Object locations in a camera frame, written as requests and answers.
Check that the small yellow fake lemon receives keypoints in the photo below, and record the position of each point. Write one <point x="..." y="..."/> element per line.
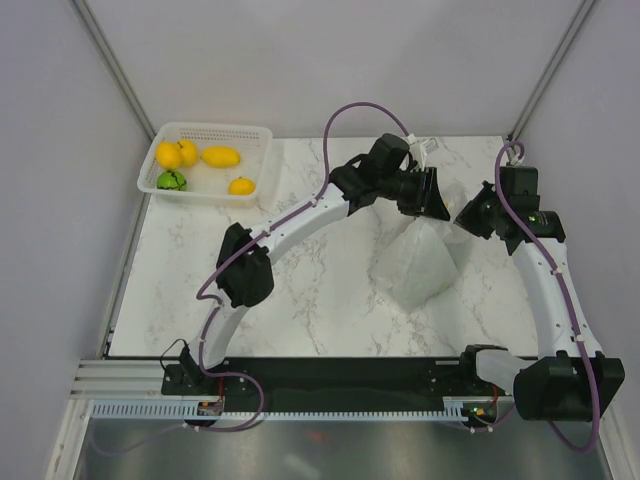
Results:
<point x="189" y="152"/>

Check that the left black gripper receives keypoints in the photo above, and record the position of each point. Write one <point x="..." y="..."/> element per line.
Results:
<point x="433" y="203"/>

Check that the white slotted cable duct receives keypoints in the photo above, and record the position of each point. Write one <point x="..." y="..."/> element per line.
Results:
<point x="191" y="410"/>

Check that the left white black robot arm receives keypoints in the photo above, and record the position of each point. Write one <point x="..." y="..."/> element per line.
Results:
<point x="244" y="278"/>

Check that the yellow fake mango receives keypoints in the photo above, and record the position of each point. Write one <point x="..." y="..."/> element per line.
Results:
<point x="221" y="157"/>

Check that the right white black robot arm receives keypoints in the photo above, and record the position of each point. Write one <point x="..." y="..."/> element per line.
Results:
<point x="571" y="378"/>

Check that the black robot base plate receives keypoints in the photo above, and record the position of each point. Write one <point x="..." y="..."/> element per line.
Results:
<point x="343" y="384"/>

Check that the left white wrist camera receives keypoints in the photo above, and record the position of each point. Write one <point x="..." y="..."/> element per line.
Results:
<point x="421" y="148"/>

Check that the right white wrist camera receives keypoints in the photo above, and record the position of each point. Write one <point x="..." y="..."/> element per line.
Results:
<point x="515" y="157"/>

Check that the small yellow fake citrus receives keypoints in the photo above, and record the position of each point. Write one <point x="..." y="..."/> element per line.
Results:
<point x="241" y="187"/>

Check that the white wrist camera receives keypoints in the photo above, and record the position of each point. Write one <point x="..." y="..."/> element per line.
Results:
<point x="515" y="157"/>
<point x="421" y="148"/>

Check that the white plastic fruit basket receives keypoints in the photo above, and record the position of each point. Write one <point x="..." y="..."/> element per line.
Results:
<point x="209" y="185"/>

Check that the white lemon-print plastic bag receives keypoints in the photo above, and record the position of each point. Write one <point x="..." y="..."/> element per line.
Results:
<point x="421" y="262"/>

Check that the left aluminium frame post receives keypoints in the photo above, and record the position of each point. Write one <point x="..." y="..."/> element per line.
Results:
<point x="98" y="38"/>

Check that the right aluminium frame post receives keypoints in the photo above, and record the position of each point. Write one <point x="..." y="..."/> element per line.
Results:
<point x="571" y="33"/>

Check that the aluminium frame post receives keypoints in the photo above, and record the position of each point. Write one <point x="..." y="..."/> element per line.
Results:
<point x="571" y="33"/>
<point x="98" y="38"/>

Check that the green black-striped fake fruit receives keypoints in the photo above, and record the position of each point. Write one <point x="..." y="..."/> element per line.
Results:
<point x="171" y="180"/>

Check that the large yellow fake lemon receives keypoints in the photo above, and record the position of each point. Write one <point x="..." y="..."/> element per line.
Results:
<point x="168" y="156"/>

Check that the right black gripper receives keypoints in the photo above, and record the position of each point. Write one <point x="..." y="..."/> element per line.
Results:
<point x="467" y="217"/>

